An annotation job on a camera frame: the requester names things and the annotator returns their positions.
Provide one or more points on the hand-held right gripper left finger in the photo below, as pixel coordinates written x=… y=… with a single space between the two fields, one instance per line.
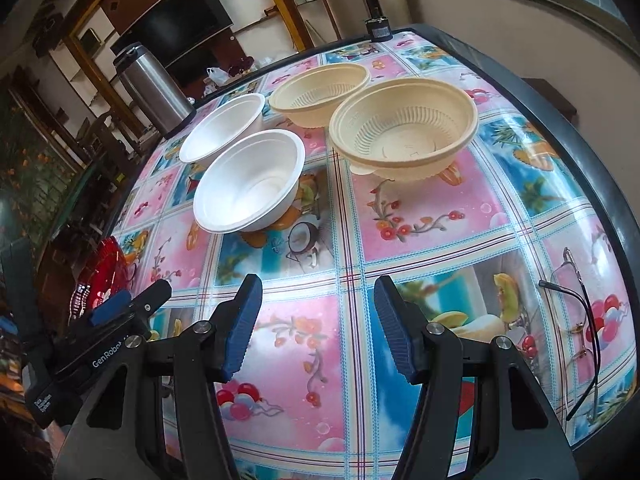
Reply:
x=242 y=330

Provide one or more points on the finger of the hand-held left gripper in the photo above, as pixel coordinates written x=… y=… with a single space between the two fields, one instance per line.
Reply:
x=150 y=297
x=110 y=306

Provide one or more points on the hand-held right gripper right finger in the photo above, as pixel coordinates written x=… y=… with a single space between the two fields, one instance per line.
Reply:
x=395 y=330

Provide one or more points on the red plastic tray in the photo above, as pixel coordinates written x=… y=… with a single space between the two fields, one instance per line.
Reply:
x=100 y=272

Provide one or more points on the white foam bowl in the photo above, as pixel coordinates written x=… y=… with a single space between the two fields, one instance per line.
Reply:
x=250 y=180
x=220 y=125

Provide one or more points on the large beige plastic bowl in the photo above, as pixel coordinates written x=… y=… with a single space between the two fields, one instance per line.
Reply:
x=402 y=130

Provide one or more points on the small beige plastic bowl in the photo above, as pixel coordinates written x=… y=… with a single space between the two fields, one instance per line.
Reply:
x=320 y=92

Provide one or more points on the dark wooden chair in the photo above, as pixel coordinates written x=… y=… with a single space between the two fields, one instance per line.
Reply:
x=107 y=155

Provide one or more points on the thin-framed eyeglasses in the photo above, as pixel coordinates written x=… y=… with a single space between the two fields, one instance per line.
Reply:
x=595 y=330

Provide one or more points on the stainless steel thermos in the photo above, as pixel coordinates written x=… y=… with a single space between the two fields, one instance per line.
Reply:
x=150 y=90

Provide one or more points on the white plastic bag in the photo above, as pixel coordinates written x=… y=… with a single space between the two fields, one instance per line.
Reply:
x=216 y=76

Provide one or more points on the black television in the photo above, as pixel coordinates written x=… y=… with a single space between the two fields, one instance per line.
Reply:
x=185 y=20

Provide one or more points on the small black motor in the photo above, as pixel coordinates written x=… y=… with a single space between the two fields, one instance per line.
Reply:
x=379 y=27

